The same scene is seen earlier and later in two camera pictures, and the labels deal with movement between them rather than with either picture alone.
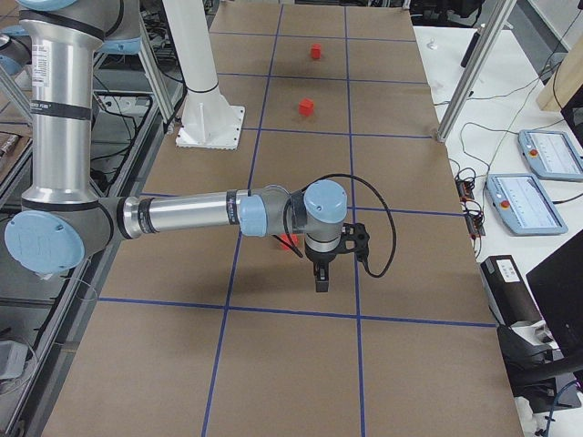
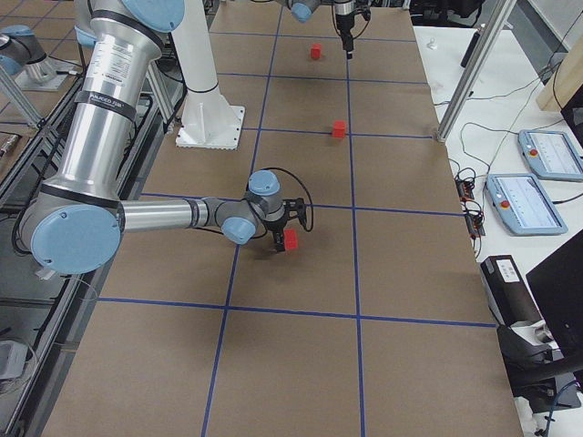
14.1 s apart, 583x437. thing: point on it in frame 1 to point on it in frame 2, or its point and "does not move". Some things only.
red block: (315, 51) does not move
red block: (306, 106) to (340, 128)
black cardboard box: (509, 291) does not move
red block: (294, 238) does not move
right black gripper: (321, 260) to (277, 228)
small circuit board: (465, 188) does not move
